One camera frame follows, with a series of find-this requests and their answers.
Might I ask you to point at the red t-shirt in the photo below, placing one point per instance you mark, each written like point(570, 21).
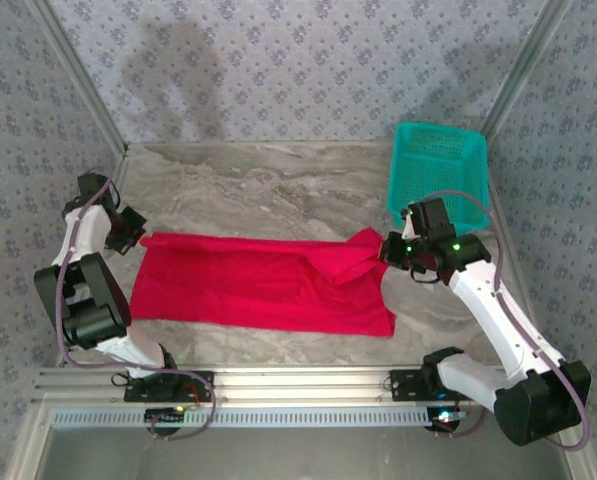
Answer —
point(258, 285)

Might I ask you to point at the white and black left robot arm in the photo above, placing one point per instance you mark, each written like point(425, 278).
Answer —
point(80, 235)

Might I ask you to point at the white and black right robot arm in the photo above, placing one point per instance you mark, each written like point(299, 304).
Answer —
point(483, 305)

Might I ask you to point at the teal plastic basket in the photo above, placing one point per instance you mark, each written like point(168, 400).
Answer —
point(443, 160)

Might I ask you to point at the right controller board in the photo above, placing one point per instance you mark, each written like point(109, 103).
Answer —
point(440, 422)

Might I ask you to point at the controller board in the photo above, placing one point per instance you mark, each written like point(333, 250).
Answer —
point(440, 422)
point(165, 415)

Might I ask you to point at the left controller board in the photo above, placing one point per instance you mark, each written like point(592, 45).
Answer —
point(165, 415)

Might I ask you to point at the grey metal panel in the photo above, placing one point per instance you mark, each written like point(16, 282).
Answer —
point(303, 455)

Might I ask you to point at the aluminium side rail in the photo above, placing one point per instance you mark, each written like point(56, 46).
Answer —
point(528, 306)
point(122, 164)

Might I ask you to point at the aluminium frame post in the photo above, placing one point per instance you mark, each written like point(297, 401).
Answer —
point(80, 72)
point(524, 65)

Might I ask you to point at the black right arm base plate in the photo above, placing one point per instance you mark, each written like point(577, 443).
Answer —
point(403, 382)

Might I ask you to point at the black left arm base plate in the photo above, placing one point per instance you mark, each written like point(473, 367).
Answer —
point(203, 377)

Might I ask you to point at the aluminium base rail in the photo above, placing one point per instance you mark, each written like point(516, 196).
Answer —
point(303, 385)

